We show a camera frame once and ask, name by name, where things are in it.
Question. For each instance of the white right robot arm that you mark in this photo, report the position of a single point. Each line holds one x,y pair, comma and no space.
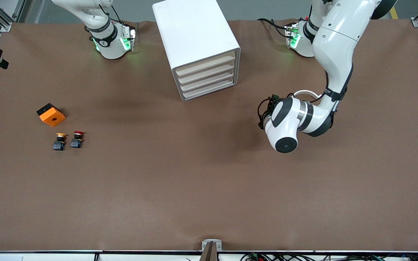
111,47

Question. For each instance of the orange black button box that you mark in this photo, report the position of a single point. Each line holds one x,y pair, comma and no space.
51,117

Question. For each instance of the yellow push button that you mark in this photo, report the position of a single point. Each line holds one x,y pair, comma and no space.
59,143

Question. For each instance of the red push button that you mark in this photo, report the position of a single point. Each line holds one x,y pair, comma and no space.
76,142

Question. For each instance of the white drawer cabinet housing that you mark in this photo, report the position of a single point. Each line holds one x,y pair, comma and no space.
194,32

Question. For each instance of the brown table mat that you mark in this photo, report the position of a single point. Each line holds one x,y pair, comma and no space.
209,181

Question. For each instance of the white table edge rail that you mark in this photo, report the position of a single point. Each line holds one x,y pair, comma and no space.
140,257

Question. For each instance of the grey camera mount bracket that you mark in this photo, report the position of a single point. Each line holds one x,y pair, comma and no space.
204,243

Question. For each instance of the brown camera stand post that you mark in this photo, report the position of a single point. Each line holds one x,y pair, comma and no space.
209,253

